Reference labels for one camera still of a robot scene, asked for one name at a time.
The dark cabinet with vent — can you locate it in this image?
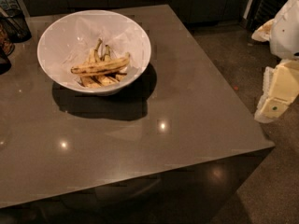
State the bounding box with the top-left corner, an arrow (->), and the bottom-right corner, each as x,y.
240,0 -> 287,32

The black wire basket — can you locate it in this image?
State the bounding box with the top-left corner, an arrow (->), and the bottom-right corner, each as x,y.
0,9 -> 32,43

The white paper liner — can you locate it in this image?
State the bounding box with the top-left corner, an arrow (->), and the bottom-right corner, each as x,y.
37,10 -> 151,95

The dark object at left edge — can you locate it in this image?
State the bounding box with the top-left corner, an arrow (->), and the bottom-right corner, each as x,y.
0,23 -> 15,75

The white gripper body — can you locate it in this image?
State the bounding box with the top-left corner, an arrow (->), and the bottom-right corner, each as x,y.
251,0 -> 299,60

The white bowl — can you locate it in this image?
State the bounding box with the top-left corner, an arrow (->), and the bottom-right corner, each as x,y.
37,10 -> 151,95

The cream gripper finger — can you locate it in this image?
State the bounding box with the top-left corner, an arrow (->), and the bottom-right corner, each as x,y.
254,60 -> 299,123

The spotted yellow banana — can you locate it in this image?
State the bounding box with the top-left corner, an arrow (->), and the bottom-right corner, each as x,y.
71,52 -> 130,77

